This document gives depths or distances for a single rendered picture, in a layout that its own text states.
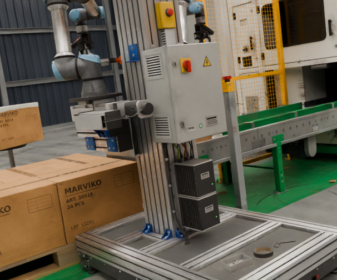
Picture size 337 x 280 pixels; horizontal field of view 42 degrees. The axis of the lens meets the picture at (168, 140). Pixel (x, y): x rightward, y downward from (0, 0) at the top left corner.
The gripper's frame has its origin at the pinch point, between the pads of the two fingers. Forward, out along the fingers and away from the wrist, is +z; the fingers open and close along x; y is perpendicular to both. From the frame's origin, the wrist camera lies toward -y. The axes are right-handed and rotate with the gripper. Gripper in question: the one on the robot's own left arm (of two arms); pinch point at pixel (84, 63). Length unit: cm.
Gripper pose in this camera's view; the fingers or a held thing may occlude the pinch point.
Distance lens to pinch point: 305.3
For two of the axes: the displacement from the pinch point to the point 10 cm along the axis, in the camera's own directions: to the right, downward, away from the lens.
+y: 7.7, -1.9, 6.1
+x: -6.2, -0.3, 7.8
